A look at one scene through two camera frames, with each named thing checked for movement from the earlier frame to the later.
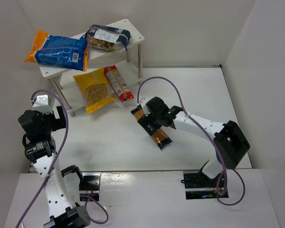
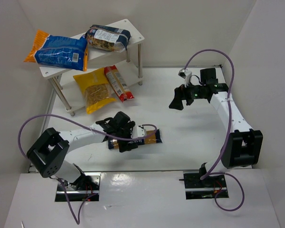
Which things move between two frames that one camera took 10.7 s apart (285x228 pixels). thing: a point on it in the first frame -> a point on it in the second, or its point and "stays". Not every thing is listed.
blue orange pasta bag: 59,51 stays
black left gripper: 60,114 -> 127,144
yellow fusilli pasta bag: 96,89 stays
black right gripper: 149,122 -> 183,91
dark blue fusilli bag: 107,38 stays
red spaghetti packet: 118,83 stays
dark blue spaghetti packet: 151,127 -> 155,138
